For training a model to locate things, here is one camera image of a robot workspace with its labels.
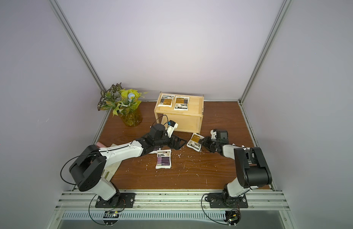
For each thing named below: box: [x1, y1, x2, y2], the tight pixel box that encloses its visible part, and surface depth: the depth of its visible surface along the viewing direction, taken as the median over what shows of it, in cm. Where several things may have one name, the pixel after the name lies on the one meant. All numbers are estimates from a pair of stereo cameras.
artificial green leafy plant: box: [97, 82, 149, 118], surface depth 94 cm
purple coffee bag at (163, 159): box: [155, 148, 172, 170], surface depth 89 cm
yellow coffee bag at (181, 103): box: [173, 95, 190, 111], surface depth 91 cm
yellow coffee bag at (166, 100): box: [157, 94, 176, 108], surface depth 92 cm
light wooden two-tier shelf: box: [154, 91, 205, 135], surface depth 91 cm
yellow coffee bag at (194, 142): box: [186, 132, 205, 153], surface depth 95 cm
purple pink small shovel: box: [95, 141, 107, 148], surface depth 95 cm
